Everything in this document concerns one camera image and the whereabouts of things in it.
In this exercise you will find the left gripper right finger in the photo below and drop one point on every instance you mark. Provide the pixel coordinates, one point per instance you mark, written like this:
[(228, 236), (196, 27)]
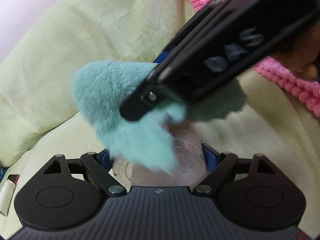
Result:
[(221, 168)]

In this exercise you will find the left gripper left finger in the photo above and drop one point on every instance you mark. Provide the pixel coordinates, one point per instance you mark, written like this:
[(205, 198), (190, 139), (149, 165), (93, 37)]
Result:
[(98, 166)]

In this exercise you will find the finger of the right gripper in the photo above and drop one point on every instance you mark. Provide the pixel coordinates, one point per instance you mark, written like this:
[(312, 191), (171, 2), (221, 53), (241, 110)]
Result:
[(161, 57), (147, 96)]

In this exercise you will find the teal microfiber cloth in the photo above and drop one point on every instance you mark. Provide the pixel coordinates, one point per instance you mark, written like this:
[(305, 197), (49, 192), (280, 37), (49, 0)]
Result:
[(106, 93)]

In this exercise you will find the person's hand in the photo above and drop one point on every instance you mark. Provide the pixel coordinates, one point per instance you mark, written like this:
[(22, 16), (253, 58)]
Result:
[(300, 58)]

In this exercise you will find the blue floral blanket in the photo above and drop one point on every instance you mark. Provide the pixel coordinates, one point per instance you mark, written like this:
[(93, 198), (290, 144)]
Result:
[(2, 172)]

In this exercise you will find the white cylindrical bottle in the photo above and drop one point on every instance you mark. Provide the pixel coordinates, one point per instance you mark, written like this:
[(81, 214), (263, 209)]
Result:
[(7, 193)]

